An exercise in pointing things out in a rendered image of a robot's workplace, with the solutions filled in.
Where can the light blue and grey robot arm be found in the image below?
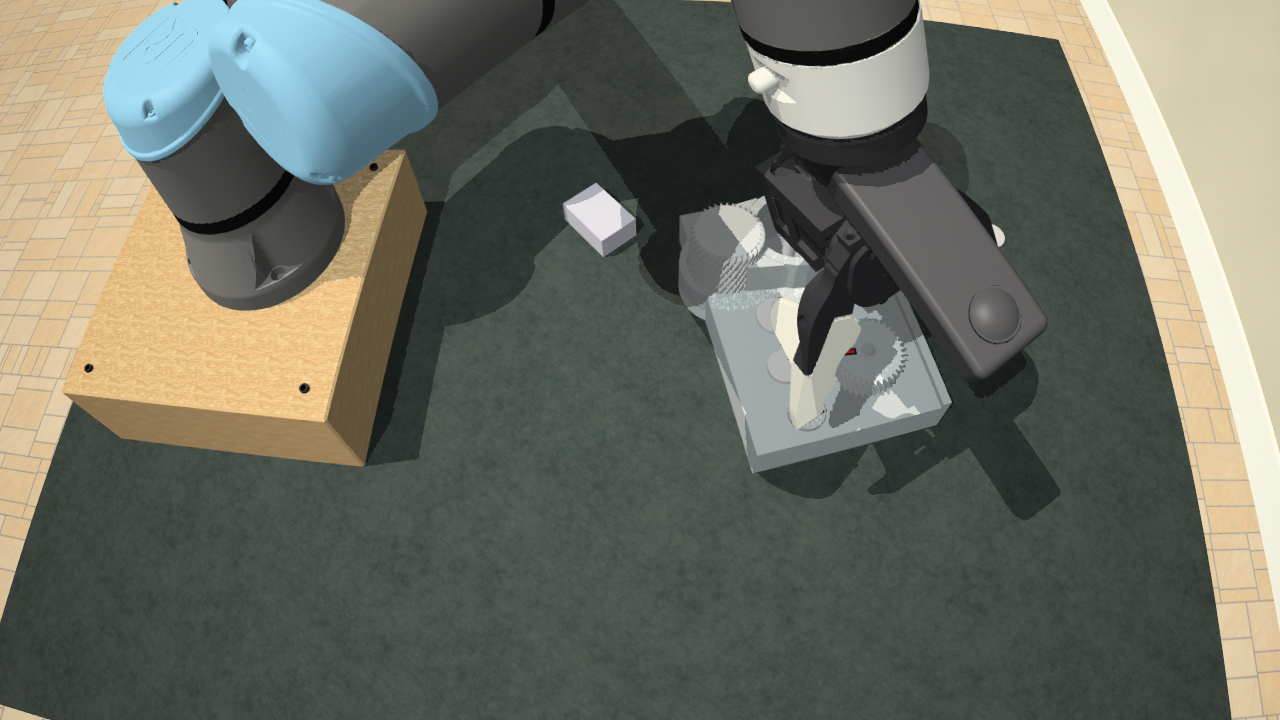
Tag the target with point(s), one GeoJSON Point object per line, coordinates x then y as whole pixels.
{"type": "Point", "coordinates": [326, 86]}

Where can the grey toothed gear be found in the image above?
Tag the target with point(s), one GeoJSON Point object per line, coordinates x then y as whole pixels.
{"type": "Point", "coordinates": [868, 375]}

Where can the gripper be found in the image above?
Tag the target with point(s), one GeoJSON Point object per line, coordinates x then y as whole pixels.
{"type": "Point", "coordinates": [852, 273]}

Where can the white flat washer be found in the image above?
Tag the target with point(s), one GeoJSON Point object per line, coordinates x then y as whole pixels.
{"type": "Point", "coordinates": [815, 424]}

